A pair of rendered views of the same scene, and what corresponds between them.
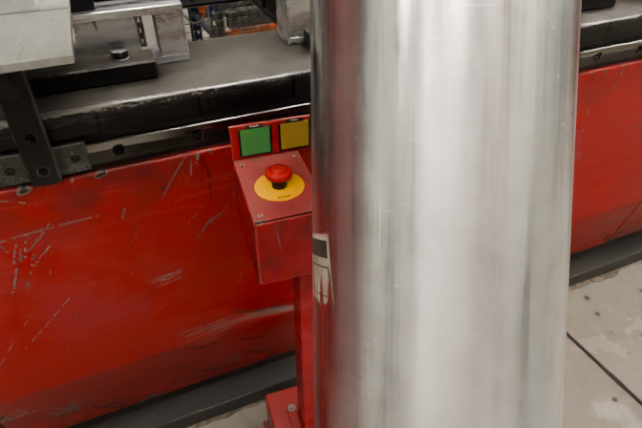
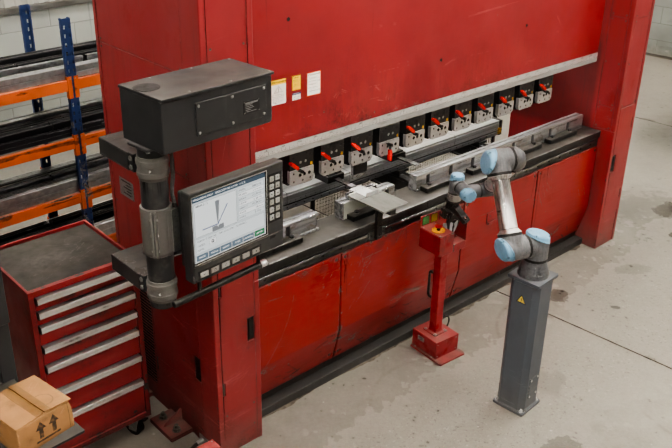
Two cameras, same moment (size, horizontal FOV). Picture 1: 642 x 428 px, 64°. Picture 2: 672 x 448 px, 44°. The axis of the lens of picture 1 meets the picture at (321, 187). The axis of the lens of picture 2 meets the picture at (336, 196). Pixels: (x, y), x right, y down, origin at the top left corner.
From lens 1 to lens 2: 3.85 m
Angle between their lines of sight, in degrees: 21
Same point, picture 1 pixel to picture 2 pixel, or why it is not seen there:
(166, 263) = (392, 267)
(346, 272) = (502, 211)
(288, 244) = (446, 243)
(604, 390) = not seen: hidden behind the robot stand
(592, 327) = not seen: hidden behind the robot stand
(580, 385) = not seen: hidden behind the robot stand
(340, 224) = (501, 208)
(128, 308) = (380, 285)
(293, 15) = (417, 182)
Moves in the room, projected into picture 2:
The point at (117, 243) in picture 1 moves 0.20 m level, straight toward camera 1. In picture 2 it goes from (383, 259) to (413, 272)
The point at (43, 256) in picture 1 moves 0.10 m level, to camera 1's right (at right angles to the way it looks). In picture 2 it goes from (368, 264) to (386, 261)
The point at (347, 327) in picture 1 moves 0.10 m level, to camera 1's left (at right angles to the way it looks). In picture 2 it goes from (503, 215) to (484, 217)
